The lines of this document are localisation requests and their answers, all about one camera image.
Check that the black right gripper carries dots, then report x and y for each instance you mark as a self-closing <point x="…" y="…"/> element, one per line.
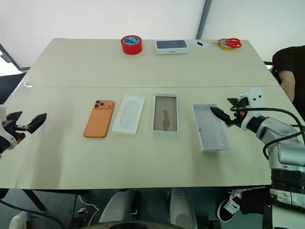
<point x="240" y="107"/>

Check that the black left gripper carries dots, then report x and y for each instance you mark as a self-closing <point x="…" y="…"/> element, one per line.
<point x="16" y="130"/>

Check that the person's bare forearm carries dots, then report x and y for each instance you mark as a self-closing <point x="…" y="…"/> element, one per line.
<point x="287" y="83"/>

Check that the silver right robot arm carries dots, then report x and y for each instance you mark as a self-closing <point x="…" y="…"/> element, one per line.
<point x="277" y="130"/>

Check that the grey phone box lid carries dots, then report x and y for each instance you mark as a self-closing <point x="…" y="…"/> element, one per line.
<point x="212" y="128"/>

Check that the white phone box base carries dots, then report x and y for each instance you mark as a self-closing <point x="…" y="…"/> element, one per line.
<point x="165" y="114"/>

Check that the white boxed phone package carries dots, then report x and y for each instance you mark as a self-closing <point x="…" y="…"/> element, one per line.
<point x="172" y="46"/>

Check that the white plastic phone tray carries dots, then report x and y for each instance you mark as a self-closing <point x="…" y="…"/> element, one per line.
<point x="128" y="114"/>

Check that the yellow tape roll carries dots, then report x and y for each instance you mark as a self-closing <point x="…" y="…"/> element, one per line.
<point x="222" y="46"/>

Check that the white card with black shape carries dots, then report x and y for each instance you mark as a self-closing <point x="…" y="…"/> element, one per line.
<point x="199" y="44"/>

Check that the orange smartphone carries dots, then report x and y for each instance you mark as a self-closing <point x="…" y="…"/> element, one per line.
<point x="98" y="119"/>

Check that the person in black shirt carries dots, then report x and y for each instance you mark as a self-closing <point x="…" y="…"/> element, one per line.
<point x="291" y="59"/>

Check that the black table leg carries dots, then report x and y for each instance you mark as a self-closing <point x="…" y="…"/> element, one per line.
<point x="34" y="200"/>

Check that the person's dark trouser leg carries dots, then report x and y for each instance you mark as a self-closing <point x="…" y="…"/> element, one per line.
<point x="253" y="201"/>

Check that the black and white sneaker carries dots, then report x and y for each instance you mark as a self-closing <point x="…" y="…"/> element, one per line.
<point x="227" y="207"/>

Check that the red tape roll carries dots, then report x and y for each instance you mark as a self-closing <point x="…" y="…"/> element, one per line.
<point x="131" y="46"/>

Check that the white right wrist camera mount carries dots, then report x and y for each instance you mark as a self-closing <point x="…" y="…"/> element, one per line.
<point x="255" y="99"/>

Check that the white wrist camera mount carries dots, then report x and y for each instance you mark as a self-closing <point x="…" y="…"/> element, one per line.
<point x="5" y="141"/>
<point x="255" y="99"/>

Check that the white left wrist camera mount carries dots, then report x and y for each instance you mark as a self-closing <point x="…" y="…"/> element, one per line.
<point x="5" y="141"/>

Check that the grey metal frame pole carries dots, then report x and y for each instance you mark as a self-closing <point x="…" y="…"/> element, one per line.
<point x="203" y="19"/>
<point x="12" y="59"/>

